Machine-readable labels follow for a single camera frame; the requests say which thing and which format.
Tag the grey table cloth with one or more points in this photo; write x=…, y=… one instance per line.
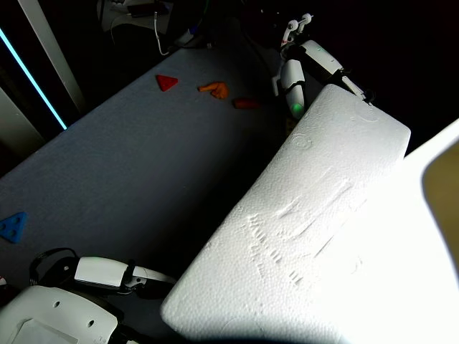
x=143, y=154

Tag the orange toy chicken wing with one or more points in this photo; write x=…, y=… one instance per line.
x=217, y=89

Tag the red triangle block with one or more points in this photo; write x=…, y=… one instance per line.
x=166, y=82

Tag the cyan light strip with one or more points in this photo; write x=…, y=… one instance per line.
x=32, y=75

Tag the white styrofoam box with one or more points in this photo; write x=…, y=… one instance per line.
x=412, y=258

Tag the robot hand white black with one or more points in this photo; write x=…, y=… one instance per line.
x=321, y=57
x=54, y=315

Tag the white post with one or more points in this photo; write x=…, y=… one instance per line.
x=54, y=46

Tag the white styrofoam block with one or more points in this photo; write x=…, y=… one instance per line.
x=287, y=222

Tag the blue triangle block with holes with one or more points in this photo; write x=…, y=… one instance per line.
x=12, y=225

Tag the brown toy meat piece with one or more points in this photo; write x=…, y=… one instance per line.
x=245, y=104

